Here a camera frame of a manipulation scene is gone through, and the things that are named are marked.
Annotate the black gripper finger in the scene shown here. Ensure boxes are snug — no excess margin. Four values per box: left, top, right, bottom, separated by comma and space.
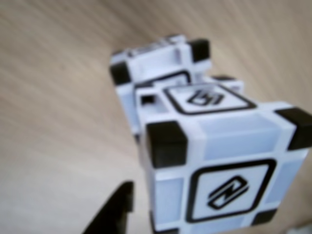
81, 180, 135, 234

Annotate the white cube lightning symbol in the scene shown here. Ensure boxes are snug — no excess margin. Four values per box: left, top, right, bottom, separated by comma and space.
135, 75, 312, 234

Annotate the white cube stacked-layers symbol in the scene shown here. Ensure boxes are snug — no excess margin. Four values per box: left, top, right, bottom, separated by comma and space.
109, 36, 211, 137

